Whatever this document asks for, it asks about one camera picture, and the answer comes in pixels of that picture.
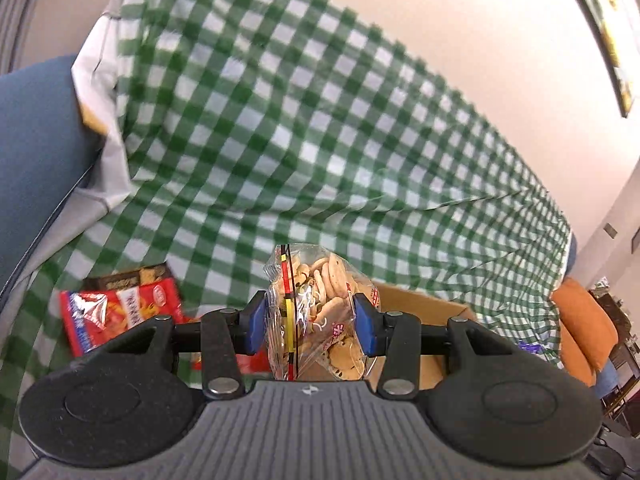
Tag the red snack packet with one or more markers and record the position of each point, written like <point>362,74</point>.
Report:
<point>120,315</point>

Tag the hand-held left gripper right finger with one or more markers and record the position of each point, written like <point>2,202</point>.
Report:
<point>365,326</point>

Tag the white cloth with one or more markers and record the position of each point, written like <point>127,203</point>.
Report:
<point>110,110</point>

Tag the purple snack packet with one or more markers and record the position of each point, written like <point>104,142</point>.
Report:
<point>530,347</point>

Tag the dark brown snack packet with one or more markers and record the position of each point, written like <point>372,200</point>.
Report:
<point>132,278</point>

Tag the framed wall picture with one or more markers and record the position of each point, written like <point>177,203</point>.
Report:
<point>602,30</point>

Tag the black chair base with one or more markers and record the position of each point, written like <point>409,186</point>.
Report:
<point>607,455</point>

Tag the cardboard box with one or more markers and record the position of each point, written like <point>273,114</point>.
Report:
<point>430,310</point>

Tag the clear biscuit bag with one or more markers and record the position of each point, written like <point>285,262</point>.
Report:
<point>320,305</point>

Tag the green checkered cloth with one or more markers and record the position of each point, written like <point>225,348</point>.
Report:
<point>300,135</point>

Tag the dark wooden cabinet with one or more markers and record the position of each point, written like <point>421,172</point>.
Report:
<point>617,330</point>

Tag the orange cushion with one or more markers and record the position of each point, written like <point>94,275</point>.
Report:
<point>582,320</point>

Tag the wall switch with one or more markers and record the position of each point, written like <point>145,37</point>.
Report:
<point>610,230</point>

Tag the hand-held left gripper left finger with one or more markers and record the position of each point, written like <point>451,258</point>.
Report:
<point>255,324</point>

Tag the grey curtain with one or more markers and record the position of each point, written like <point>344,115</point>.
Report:
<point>17,5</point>

